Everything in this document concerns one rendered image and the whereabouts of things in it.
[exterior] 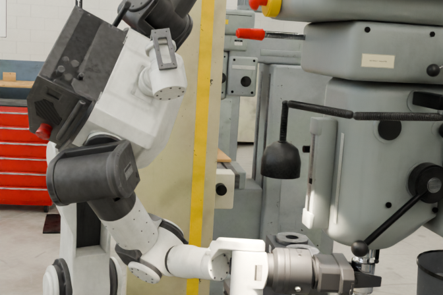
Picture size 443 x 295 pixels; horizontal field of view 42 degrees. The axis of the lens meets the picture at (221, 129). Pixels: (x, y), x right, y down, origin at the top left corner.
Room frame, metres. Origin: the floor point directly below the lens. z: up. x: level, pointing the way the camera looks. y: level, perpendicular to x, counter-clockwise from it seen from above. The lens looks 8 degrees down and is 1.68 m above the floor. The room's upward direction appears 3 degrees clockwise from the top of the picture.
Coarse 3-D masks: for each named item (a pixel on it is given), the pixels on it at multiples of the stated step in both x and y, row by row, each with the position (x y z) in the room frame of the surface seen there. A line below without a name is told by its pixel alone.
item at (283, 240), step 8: (288, 232) 1.62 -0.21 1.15; (272, 240) 1.58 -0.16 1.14; (280, 240) 1.55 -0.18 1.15; (288, 240) 1.55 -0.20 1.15; (296, 240) 1.55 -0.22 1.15; (304, 240) 1.56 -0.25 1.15; (272, 248) 1.55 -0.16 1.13; (296, 248) 1.49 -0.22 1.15; (304, 248) 1.50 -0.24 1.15; (312, 248) 1.49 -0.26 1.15; (264, 288) 1.60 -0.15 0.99
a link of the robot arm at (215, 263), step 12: (216, 240) 1.15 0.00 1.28; (228, 240) 1.12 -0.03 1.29; (240, 240) 1.10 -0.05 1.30; (252, 240) 1.10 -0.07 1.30; (216, 252) 1.14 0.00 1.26; (228, 252) 1.16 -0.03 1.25; (204, 264) 1.15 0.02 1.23; (216, 264) 1.15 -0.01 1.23; (228, 264) 1.18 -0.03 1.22; (204, 276) 1.15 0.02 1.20; (216, 276) 1.15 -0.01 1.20
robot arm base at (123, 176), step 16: (96, 144) 1.16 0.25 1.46; (112, 144) 1.14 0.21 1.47; (128, 144) 1.14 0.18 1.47; (112, 160) 1.07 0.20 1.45; (128, 160) 1.12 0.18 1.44; (48, 176) 1.08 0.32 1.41; (112, 176) 1.05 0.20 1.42; (128, 176) 1.10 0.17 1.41; (48, 192) 1.08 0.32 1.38; (128, 192) 1.09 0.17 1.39
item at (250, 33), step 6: (240, 30) 1.15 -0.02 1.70; (246, 30) 1.15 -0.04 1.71; (252, 30) 1.15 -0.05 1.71; (258, 30) 1.15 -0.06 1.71; (240, 36) 1.15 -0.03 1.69; (246, 36) 1.15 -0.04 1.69; (252, 36) 1.15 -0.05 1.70; (258, 36) 1.15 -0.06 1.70; (264, 36) 1.16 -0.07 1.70; (270, 36) 1.16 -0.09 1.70; (276, 36) 1.17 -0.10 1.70; (282, 36) 1.17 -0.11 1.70; (288, 36) 1.17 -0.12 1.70; (294, 36) 1.17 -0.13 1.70; (300, 36) 1.18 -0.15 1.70
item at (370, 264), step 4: (352, 260) 1.11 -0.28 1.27; (356, 260) 1.11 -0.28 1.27; (360, 260) 1.11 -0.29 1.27; (372, 260) 1.11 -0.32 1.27; (356, 264) 1.10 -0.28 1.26; (360, 264) 1.10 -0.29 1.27; (364, 264) 1.09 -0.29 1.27; (368, 264) 1.09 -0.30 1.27; (372, 264) 1.10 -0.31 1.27; (364, 268) 1.09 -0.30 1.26; (368, 268) 1.09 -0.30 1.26
